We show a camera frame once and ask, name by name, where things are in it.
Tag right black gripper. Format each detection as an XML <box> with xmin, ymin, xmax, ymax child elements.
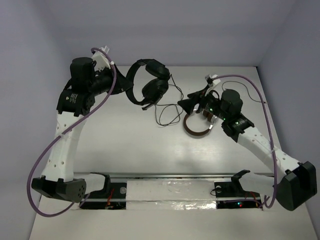
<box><xmin>177</xmin><ymin>85</ymin><xmax>229</xmax><ymax>122</ymax></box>

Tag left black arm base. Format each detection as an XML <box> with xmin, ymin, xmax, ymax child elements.
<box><xmin>78</xmin><ymin>174</ymin><xmax>127</xmax><ymax>210</ymax></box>

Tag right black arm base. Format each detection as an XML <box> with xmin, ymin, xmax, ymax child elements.
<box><xmin>210</xmin><ymin>170</ymin><xmax>263</xmax><ymax>209</ymax></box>

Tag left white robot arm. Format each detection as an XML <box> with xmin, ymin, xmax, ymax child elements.
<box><xmin>27</xmin><ymin>57</ymin><xmax>132</xmax><ymax>203</ymax></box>

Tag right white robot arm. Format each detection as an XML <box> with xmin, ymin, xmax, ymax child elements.
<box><xmin>178</xmin><ymin>89</ymin><xmax>318</xmax><ymax>211</ymax></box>

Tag brown headphones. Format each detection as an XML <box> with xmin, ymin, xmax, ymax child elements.
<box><xmin>182</xmin><ymin>109</ymin><xmax>218</xmax><ymax>138</ymax></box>

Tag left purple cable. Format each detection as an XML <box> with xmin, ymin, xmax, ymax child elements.
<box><xmin>26</xmin><ymin>47</ymin><xmax>118</xmax><ymax>218</ymax></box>

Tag purple cable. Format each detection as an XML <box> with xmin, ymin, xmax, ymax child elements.
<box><xmin>212</xmin><ymin>74</ymin><xmax>278</xmax><ymax>209</ymax></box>
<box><xmin>26</xmin><ymin>47</ymin><xmax>118</xmax><ymax>218</ymax></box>

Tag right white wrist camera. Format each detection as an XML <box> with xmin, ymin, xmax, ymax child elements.
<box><xmin>204</xmin><ymin>74</ymin><xmax>221</xmax><ymax>92</ymax></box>

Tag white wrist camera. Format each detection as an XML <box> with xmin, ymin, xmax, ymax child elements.
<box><xmin>204</xmin><ymin>74</ymin><xmax>221</xmax><ymax>92</ymax></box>
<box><xmin>91</xmin><ymin>49</ymin><xmax>111</xmax><ymax>72</ymax></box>

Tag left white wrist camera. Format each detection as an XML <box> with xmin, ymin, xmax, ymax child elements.
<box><xmin>91</xmin><ymin>49</ymin><xmax>111</xmax><ymax>72</ymax></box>

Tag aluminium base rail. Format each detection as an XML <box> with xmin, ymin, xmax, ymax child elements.
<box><xmin>74</xmin><ymin>171</ymin><xmax>278</xmax><ymax>182</ymax></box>

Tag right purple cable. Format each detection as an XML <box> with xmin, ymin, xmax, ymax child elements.
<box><xmin>212</xmin><ymin>74</ymin><xmax>278</xmax><ymax>209</ymax></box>

